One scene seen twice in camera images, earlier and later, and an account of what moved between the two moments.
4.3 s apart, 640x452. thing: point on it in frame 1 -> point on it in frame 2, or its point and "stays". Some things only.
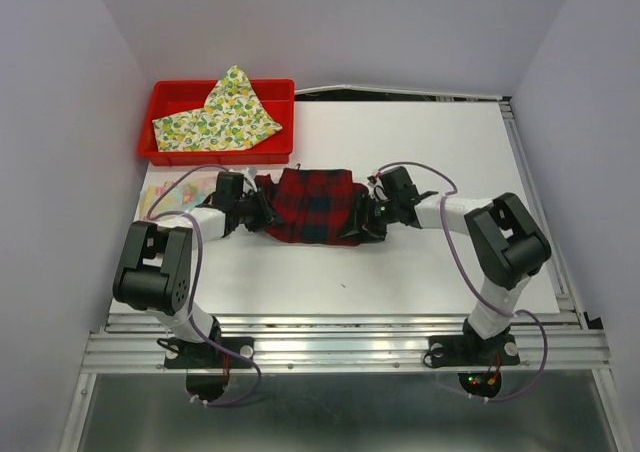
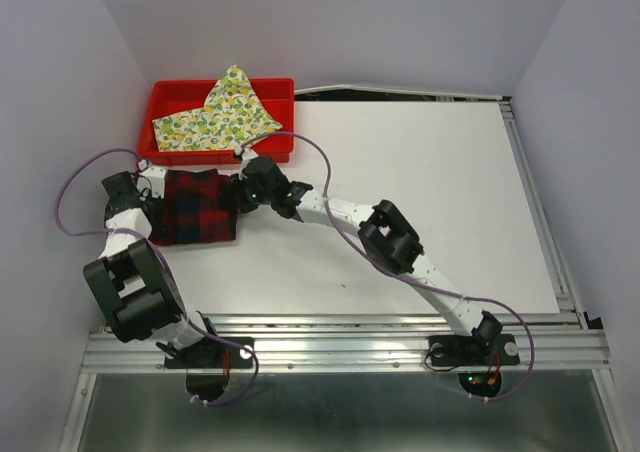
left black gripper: [266, 213] -> [157, 224]
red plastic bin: [168, 97] stays
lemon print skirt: [232, 119] stays
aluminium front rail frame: [284, 342] stays
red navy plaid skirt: [314, 206] -> [198, 207]
